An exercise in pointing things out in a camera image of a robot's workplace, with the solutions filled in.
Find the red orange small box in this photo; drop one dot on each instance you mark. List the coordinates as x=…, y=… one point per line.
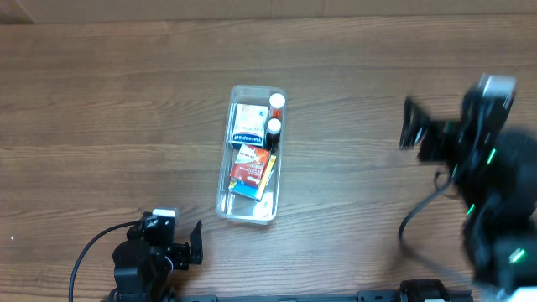
x=250, y=165

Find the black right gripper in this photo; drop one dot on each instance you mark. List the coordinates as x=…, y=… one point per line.
x=430, y=140

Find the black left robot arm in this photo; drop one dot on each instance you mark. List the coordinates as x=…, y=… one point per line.
x=144, y=262

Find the white blue Hansaplast box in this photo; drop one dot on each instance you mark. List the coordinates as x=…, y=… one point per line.
x=249, y=125

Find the blue yellow VapoDrops box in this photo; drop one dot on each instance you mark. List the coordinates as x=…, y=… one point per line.
x=240, y=188

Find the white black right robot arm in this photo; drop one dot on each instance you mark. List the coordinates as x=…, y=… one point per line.
x=494, y=172

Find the clear plastic container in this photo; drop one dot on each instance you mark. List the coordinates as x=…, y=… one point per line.
x=234, y=206

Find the orange tube white cap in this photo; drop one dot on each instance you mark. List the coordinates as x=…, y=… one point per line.
x=276, y=105

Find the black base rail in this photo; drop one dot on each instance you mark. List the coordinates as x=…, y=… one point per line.
x=385, y=295

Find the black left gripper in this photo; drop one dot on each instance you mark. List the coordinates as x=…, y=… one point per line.
x=183, y=252

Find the dark bottle white cap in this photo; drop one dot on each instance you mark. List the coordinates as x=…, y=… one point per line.
x=274, y=127

